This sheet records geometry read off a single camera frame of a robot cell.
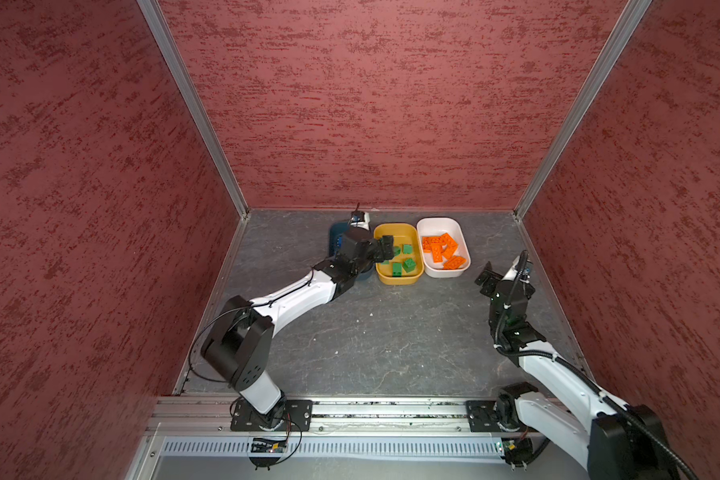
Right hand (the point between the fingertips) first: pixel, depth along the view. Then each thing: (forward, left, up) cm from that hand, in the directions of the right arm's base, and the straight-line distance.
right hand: (498, 273), depth 83 cm
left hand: (+10, +33, +3) cm, 35 cm away
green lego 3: (+12, +27, -14) cm, 32 cm away
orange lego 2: (+13, +7, -13) cm, 20 cm away
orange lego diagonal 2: (+19, +12, -14) cm, 26 cm away
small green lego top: (+20, +27, -14) cm, 36 cm away
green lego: (+21, +22, -14) cm, 34 cm away
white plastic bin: (+33, +8, -16) cm, 37 cm away
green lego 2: (+12, +23, -12) cm, 29 cm away
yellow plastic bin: (+27, +23, -12) cm, 38 cm away
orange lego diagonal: (+21, +6, -12) cm, 25 cm away
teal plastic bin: (+24, +48, -7) cm, 55 cm away
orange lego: (+23, +15, -13) cm, 30 cm away
